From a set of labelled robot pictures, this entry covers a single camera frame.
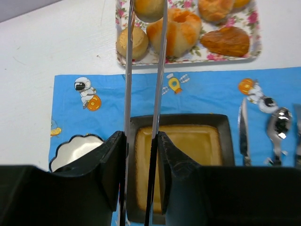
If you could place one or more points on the fork with patterned handle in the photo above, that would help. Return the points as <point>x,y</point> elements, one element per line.
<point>297,108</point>

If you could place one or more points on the brown flaky pastry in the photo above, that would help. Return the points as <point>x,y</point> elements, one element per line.
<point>227,41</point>

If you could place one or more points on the floral rectangular tray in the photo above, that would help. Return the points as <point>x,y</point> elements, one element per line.
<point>245,18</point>

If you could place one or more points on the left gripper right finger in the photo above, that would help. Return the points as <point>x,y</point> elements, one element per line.
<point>196,195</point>

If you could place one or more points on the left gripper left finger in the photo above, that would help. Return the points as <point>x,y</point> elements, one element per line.
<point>81,193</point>

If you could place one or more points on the striped croissant roll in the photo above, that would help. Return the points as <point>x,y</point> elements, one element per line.
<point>149,10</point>

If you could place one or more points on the small round bun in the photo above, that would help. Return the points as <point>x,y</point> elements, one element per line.
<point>140,43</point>

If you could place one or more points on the large orange twisted bread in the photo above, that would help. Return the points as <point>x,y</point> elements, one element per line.
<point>183,30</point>

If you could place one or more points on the spoon with patterned handle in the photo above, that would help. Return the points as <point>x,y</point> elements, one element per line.
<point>277,128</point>

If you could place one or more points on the black square plate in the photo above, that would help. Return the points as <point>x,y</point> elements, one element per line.
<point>206,138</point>

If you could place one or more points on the blue cartoon placemat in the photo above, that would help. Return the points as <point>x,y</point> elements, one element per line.
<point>94,104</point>

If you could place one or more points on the bagel ring bread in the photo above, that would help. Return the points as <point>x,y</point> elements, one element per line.
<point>240,3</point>

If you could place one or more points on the white scalloped bowl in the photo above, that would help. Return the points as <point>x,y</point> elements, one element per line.
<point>73,149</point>

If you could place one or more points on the metal food tongs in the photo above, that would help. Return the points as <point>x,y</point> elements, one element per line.
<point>156,115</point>

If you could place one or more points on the small round roll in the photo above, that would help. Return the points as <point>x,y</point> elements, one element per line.
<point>215,10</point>

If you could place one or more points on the knife with patterned handle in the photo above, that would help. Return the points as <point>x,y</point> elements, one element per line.
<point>243,133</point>

